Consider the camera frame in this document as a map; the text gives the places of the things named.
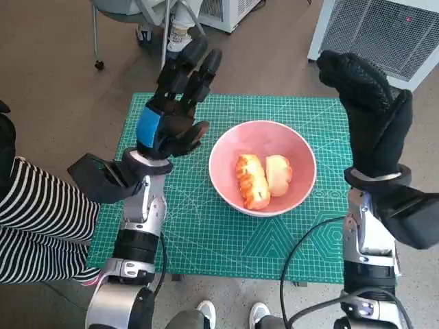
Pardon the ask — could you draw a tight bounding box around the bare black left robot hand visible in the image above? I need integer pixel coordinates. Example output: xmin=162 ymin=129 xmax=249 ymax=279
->
xmin=134 ymin=34 xmax=223 ymax=160

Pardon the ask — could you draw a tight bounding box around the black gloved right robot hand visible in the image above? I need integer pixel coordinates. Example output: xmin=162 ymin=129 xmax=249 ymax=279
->
xmin=316 ymin=50 xmax=413 ymax=181

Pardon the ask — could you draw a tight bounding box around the long toy bread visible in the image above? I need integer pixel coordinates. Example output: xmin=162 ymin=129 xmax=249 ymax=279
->
xmin=235 ymin=154 xmax=271 ymax=210

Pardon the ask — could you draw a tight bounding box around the pink bowl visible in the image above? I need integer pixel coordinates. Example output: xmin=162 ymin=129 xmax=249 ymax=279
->
xmin=208 ymin=119 xmax=317 ymax=217

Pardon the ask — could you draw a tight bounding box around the round toy bread bun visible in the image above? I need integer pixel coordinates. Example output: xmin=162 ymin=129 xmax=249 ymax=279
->
xmin=265 ymin=154 xmax=294 ymax=198

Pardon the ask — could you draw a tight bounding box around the person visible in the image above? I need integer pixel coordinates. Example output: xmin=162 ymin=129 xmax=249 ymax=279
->
xmin=136 ymin=0 xmax=206 ymax=53
xmin=0 ymin=99 xmax=102 ymax=287

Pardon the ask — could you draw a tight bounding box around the silver metal pole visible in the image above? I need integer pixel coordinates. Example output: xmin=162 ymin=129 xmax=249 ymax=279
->
xmin=160 ymin=0 xmax=172 ymax=75

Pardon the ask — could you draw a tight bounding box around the large white mesh cabinet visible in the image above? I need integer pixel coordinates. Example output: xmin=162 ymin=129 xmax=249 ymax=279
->
xmin=307 ymin=0 xmax=439 ymax=92

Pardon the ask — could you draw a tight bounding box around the small white mesh cabinet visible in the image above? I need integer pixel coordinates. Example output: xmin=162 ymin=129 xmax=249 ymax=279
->
xmin=198 ymin=0 xmax=267 ymax=34

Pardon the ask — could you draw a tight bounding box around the grey office chair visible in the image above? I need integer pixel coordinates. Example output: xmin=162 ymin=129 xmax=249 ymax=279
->
xmin=91 ymin=0 xmax=206 ymax=71

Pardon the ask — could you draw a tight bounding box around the green cutting mat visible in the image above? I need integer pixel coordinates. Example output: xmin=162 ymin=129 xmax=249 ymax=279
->
xmin=85 ymin=93 xmax=401 ymax=284

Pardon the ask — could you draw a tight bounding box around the white shoe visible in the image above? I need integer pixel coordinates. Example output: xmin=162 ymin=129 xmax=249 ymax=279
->
xmin=249 ymin=302 xmax=271 ymax=329
xmin=195 ymin=300 xmax=216 ymax=329

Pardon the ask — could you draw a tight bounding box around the grey leg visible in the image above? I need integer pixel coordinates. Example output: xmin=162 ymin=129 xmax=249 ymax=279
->
xmin=255 ymin=314 xmax=287 ymax=329
xmin=164 ymin=309 xmax=206 ymax=329

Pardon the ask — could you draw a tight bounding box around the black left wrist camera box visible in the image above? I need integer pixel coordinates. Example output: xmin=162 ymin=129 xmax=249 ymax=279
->
xmin=67 ymin=153 xmax=147 ymax=205

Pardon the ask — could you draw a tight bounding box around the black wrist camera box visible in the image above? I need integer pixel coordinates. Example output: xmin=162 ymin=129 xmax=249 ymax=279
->
xmin=67 ymin=153 xmax=147 ymax=205
xmin=375 ymin=186 xmax=439 ymax=250

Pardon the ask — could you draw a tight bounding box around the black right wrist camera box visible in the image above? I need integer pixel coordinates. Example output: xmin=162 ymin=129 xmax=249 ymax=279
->
xmin=375 ymin=186 xmax=439 ymax=250

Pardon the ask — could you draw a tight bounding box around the black cable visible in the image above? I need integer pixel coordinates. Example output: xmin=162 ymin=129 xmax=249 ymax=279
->
xmin=152 ymin=232 xmax=167 ymax=302
xmin=279 ymin=215 xmax=409 ymax=329

